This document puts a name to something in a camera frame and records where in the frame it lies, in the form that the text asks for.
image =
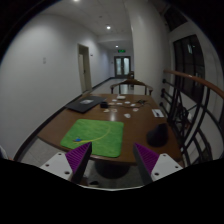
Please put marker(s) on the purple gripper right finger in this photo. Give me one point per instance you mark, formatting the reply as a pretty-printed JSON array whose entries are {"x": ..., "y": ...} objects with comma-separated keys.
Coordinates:
[{"x": 153, "y": 166}]

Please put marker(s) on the wooden chair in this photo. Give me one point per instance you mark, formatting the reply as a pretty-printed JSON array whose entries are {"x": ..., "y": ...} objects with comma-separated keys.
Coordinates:
[{"x": 132, "y": 82}]

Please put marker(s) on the double glass door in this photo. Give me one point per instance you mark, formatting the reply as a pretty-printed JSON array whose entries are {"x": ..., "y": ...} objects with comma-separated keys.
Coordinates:
[{"x": 122, "y": 66}]

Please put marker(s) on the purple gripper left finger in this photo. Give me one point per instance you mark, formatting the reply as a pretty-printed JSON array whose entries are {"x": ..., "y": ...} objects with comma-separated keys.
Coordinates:
[{"x": 71, "y": 165}]

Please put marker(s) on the dark window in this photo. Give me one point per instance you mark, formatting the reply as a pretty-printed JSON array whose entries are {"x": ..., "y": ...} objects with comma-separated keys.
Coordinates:
[{"x": 189, "y": 59}]

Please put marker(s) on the small black box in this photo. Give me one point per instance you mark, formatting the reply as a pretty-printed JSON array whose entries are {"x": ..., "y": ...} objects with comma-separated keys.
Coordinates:
[{"x": 104, "y": 105}]

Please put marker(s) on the wooden stair handrail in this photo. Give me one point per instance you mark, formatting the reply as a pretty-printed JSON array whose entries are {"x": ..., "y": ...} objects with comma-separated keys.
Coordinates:
[{"x": 204, "y": 82}]

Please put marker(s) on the green exit sign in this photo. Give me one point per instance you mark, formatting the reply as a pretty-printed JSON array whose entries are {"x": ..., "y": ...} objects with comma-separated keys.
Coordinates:
[{"x": 121, "y": 51}]

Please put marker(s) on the green mouse pad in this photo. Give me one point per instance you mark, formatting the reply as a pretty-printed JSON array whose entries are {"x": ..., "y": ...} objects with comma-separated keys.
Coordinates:
[{"x": 105, "y": 136}]

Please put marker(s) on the black laptop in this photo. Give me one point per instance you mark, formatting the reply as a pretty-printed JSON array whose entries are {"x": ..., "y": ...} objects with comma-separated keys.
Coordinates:
[{"x": 85, "y": 104}]

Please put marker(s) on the side doorway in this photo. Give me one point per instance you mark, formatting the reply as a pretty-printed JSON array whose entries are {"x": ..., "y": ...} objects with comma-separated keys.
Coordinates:
[{"x": 84, "y": 68}]

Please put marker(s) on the white paper booklet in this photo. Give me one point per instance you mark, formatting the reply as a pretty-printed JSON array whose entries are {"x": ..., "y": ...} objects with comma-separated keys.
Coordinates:
[{"x": 157, "y": 113}]

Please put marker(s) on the black computer mouse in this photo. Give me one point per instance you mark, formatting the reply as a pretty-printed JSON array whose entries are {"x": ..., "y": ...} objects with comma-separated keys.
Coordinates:
[{"x": 158, "y": 137}]

